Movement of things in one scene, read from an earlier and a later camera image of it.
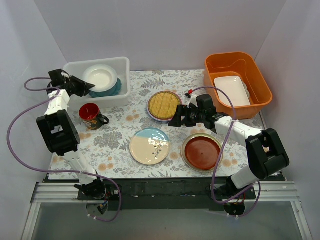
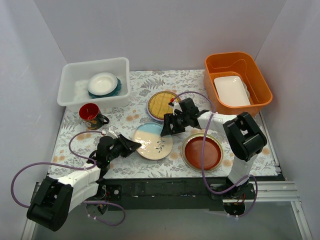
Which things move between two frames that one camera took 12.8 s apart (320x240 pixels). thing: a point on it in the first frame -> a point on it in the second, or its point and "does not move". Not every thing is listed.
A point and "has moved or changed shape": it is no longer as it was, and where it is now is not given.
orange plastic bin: [242, 64] does not move
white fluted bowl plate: [104, 77] has moved or changed shape
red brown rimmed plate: [201, 151] does not move
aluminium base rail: [285, 192] does not move
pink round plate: [168, 120] does not move
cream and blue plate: [149, 146] has moved or changed shape
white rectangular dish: [234, 86] does not move
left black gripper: [74, 85] -> [124, 145]
